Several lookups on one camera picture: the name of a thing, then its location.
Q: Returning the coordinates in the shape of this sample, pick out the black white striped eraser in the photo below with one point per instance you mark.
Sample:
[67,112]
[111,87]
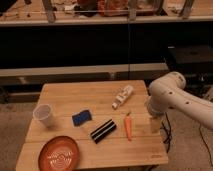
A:
[103,131]

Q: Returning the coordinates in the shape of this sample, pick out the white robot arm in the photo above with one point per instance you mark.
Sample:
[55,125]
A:
[168,91]

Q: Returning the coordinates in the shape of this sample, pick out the white plastic bottle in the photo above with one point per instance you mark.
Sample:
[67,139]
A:
[122,96]

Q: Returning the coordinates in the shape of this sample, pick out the wooden folding table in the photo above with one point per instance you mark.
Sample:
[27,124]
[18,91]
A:
[68,99]

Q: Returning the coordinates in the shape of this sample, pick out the blue sponge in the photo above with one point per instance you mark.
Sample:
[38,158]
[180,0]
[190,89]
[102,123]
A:
[81,117]

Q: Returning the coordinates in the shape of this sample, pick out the orange toy carrot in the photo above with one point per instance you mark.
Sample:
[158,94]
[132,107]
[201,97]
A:
[128,126]

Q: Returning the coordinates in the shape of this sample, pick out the clear plastic cup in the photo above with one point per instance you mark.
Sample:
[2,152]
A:
[43,113]

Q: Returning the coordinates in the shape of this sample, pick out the black box on right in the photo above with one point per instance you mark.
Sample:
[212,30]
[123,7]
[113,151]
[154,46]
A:
[190,59]

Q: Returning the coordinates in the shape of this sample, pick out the orange plate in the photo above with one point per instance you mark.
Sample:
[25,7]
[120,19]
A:
[61,153]

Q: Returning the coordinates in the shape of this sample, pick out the long wooden shelf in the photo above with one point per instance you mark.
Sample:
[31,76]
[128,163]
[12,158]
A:
[101,12]

